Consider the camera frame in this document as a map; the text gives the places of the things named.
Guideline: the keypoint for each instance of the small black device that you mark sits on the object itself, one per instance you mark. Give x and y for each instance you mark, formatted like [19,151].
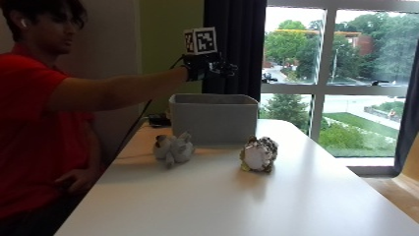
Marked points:
[158,120]

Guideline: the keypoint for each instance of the the person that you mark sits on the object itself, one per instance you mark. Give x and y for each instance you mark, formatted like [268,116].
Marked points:
[31,131]

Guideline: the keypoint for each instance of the brown and white soft toy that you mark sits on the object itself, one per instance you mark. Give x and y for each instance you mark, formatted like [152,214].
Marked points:
[259,154]

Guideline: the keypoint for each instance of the dark curtain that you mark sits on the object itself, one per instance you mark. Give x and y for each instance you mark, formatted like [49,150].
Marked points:
[234,39]

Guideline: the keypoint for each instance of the grey fabric storage bin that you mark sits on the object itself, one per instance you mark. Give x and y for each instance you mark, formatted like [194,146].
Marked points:
[214,118]

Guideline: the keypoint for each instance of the white window frame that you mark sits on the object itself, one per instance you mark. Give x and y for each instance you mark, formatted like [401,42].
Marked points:
[323,87]

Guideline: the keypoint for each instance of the white cube with black markers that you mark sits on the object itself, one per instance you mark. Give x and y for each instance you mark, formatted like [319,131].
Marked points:
[202,40]

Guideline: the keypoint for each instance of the grey soft toy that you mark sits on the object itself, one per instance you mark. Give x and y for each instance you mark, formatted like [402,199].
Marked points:
[175,149]

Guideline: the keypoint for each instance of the white earbud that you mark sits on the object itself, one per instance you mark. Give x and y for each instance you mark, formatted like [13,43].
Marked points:
[23,22]

